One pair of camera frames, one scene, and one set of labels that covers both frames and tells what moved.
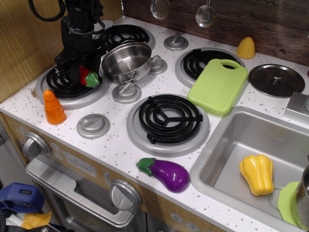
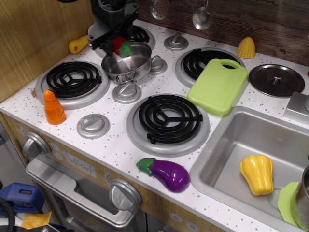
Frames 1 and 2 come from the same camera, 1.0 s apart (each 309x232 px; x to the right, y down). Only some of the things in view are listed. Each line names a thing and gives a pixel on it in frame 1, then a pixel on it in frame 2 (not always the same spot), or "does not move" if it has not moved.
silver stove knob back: (177, 42) does not move
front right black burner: (166, 125) does not move
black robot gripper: (82, 43) -> (113, 17)
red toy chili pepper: (89, 78) -> (122, 47)
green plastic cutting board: (215, 88) does not move
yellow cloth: (32, 220) does not move
